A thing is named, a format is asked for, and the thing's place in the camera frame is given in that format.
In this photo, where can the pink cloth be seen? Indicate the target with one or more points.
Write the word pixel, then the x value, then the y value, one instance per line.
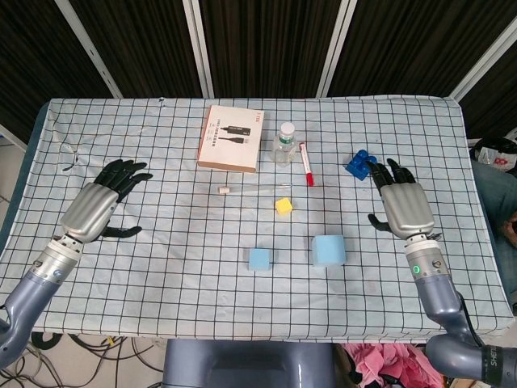
pixel 387 363

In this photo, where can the light blue checkered tablecloth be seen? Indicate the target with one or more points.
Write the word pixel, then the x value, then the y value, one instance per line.
pixel 161 242

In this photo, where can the white aluminium partition post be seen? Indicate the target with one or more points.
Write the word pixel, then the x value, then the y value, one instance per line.
pixel 198 48
pixel 87 48
pixel 335 48
pixel 484 68

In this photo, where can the clear plastic bottle white cap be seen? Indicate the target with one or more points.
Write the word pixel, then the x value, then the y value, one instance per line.
pixel 284 147

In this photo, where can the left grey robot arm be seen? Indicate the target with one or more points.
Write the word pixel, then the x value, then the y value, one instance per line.
pixel 40 275

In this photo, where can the seated person in jeans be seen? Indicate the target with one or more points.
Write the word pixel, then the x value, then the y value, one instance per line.
pixel 493 194

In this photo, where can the black bag with white plastic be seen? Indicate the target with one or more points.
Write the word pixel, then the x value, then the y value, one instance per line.
pixel 494 145

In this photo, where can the small light blue foam cube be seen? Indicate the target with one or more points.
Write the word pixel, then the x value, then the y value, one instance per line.
pixel 260 260

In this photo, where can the clear tube white cap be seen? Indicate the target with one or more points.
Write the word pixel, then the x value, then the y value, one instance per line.
pixel 250 188

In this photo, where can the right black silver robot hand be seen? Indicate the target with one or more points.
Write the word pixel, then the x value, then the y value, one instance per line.
pixel 406 206

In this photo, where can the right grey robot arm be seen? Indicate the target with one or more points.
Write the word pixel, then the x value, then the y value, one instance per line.
pixel 428 266

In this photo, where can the blue table frame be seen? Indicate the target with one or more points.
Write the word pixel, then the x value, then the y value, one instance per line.
pixel 28 153

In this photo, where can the dark blue studded toy brick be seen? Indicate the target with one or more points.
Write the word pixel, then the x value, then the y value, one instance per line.
pixel 357 165

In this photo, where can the red white marker pen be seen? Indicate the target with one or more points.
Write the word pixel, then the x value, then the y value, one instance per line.
pixel 306 163

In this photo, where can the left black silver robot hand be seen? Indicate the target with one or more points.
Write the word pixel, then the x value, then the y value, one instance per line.
pixel 91 206

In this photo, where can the grey robot torso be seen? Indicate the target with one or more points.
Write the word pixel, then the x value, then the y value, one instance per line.
pixel 242 363

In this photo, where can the large light blue foam cube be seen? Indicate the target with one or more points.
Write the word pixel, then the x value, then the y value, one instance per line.
pixel 329 250

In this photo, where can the yellow foam cube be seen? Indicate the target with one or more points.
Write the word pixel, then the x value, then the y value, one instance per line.
pixel 283 207

